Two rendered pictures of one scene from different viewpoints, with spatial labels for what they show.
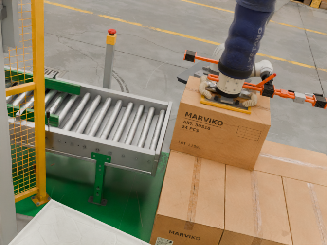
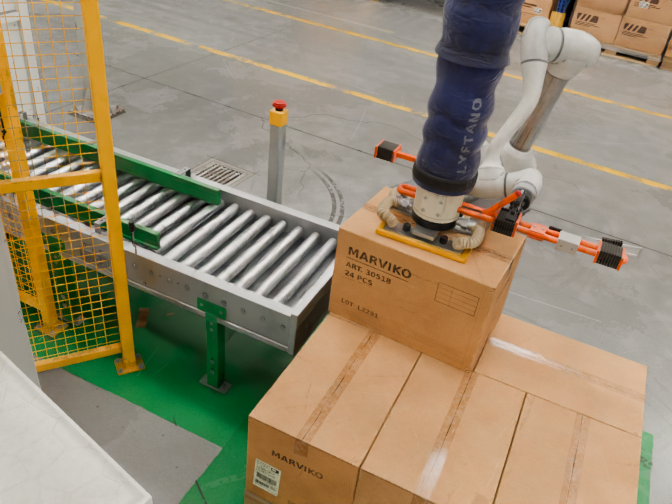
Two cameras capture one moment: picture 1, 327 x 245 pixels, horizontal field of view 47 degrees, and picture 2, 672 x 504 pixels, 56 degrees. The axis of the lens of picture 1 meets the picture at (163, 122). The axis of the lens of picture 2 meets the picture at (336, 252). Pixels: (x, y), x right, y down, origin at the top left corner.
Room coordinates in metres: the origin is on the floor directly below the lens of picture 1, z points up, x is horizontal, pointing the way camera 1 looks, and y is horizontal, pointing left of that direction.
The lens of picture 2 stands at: (0.29, -0.73, 2.16)
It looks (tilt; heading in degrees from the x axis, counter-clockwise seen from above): 35 degrees down; 19
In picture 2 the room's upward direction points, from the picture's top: 7 degrees clockwise
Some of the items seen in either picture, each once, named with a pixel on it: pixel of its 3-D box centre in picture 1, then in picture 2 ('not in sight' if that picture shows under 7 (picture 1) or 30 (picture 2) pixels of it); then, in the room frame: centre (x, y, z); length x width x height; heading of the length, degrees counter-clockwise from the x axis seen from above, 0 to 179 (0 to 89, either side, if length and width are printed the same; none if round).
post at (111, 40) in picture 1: (106, 88); (273, 201); (2.82, 0.54, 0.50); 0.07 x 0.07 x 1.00; 88
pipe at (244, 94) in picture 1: (227, 90); (434, 215); (2.29, -0.38, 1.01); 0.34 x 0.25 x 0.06; 88
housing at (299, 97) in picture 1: (299, 97); (567, 243); (2.27, -0.85, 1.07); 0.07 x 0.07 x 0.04; 88
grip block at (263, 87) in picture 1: (267, 90); (506, 221); (2.28, -0.63, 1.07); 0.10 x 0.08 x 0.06; 178
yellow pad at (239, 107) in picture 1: (226, 101); (424, 236); (2.19, -0.38, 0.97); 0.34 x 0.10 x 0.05; 88
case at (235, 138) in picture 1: (220, 122); (424, 274); (2.29, -0.40, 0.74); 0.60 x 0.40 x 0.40; 84
